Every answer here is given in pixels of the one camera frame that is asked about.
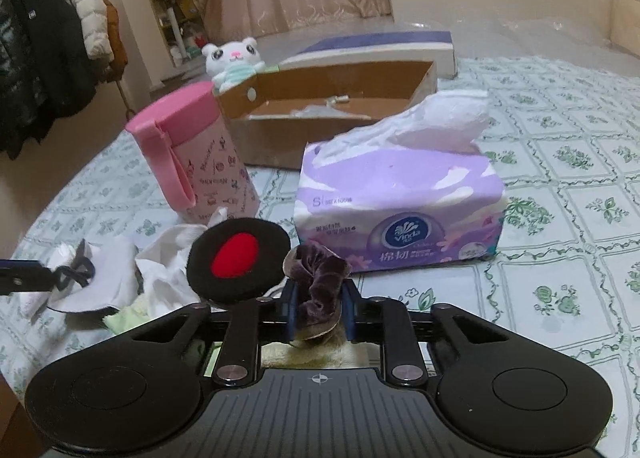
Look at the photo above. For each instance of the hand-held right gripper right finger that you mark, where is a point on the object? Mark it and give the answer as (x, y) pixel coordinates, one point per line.
(350, 313)

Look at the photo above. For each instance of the white cloth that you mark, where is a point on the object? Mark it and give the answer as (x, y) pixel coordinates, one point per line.
(165, 278)

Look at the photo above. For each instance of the black puffer jacket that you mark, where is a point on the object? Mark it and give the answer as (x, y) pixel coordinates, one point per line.
(12, 87)

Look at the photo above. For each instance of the gold clothes rack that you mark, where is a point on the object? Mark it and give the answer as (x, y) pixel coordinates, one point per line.
(125, 97)

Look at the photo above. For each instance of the small white tissue piece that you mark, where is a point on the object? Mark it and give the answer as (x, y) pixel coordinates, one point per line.
(217, 217)

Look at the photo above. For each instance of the black coat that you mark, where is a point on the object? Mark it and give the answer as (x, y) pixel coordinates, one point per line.
(55, 52)

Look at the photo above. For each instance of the white puffer jacket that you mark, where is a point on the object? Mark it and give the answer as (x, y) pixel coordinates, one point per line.
(85, 7)

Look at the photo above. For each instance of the brown jacket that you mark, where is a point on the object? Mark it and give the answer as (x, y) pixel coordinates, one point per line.
(117, 42)

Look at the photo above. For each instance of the purple velvet scrunchie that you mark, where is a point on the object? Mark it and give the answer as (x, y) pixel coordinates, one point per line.
(320, 288)

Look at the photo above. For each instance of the blue and white flat box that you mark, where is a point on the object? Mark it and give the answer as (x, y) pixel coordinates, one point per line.
(380, 45)

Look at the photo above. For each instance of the white plush toy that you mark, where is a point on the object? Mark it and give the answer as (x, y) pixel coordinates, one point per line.
(232, 55)

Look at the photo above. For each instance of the black round red-centred earmuff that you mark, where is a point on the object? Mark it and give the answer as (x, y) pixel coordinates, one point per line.
(235, 253)

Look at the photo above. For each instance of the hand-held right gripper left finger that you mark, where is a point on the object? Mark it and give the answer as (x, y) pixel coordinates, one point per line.
(291, 313)

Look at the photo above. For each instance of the light green cloth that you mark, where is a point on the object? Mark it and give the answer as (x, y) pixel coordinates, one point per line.
(125, 320)

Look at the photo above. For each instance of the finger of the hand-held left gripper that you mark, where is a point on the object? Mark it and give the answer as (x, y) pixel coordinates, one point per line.
(25, 278)

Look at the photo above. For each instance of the purple tissue pack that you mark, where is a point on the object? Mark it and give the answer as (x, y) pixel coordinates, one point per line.
(390, 188)

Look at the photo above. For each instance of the standing fan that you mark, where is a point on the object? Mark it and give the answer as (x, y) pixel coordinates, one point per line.
(176, 35)

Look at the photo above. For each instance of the cardboard box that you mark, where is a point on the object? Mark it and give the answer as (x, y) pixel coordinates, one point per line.
(280, 142)

